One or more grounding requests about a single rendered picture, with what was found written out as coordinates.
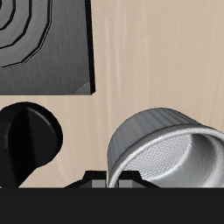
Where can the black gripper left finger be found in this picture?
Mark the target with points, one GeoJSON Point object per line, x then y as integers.
{"type": "Point", "coordinates": [92, 178]}

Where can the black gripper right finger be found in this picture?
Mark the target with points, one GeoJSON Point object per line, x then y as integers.
{"type": "Point", "coordinates": [128, 179]}

